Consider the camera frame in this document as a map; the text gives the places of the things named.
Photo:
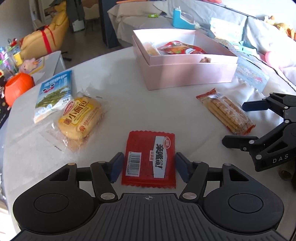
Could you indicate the yellow small bread pack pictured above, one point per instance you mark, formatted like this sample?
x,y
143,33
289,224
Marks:
x,y
77,121

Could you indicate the clear sausage bread pack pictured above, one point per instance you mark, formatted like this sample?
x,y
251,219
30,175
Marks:
x,y
151,49

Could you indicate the yellow armchair with ribbon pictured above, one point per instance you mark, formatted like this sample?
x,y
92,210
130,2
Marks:
x,y
48,38

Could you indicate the red snack packet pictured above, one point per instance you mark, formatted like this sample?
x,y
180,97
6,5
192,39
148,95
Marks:
x,y
150,160

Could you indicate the hanging dark coat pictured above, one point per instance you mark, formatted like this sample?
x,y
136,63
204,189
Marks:
x,y
74,9

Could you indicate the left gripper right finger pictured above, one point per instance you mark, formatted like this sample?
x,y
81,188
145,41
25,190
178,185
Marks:
x,y
194,175

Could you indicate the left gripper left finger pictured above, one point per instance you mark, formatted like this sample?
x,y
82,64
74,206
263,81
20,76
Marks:
x,y
104,174

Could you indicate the wafer biscuit pack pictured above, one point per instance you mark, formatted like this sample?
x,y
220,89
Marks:
x,y
227,112

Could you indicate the pink plush toy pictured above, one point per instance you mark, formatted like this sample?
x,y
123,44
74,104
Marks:
x,y
28,65

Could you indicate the orange pumpkin bucket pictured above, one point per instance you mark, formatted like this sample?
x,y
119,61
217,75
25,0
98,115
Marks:
x,y
16,86

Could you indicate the grey covered sofa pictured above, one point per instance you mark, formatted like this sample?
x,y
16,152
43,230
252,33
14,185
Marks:
x,y
131,16

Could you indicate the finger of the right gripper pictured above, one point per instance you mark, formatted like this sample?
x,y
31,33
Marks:
x,y
243,143
255,105

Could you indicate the red roast duck pouch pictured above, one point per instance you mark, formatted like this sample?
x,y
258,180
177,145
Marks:
x,y
177,47

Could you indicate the blue green-bean snack bag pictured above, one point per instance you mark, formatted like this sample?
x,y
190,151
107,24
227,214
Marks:
x,y
53,95

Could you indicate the pink cardboard box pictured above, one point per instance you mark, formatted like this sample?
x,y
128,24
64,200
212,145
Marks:
x,y
218,65

